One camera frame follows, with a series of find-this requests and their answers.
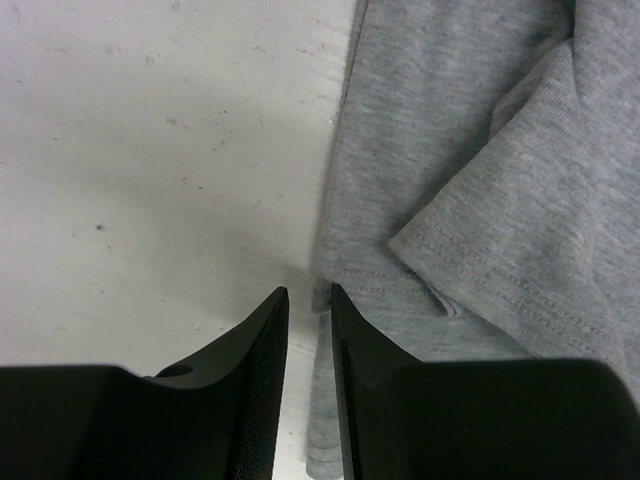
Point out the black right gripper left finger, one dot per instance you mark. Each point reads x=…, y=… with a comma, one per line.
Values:
x=211, y=415

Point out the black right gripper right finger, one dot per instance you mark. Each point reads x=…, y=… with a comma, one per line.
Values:
x=402, y=418

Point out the grey tank top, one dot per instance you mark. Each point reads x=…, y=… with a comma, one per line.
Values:
x=483, y=195

